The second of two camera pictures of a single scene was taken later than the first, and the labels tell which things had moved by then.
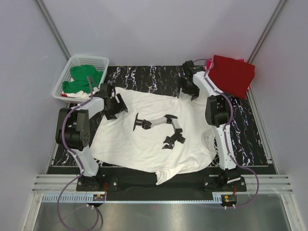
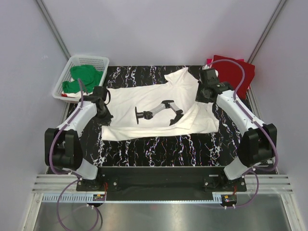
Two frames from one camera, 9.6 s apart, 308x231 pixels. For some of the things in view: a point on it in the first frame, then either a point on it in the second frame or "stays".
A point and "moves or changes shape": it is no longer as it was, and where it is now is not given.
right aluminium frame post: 266,31 stays
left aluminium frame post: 54,30 stays
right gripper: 194,93 to 198,97
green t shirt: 80,81 stays
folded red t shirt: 232,76 stays
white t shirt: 154,132 moves or changes shape
